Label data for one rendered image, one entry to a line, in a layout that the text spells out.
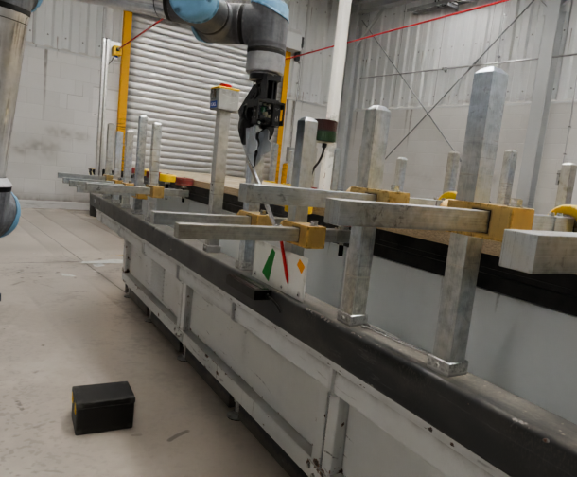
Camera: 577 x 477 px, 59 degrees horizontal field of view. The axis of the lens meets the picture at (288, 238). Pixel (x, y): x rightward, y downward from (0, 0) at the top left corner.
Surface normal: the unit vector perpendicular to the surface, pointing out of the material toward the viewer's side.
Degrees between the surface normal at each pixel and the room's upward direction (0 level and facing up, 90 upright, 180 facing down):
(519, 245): 90
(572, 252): 90
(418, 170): 90
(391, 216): 90
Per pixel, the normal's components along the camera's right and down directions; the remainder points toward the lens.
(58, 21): 0.59, 0.17
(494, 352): -0.86, -0.03
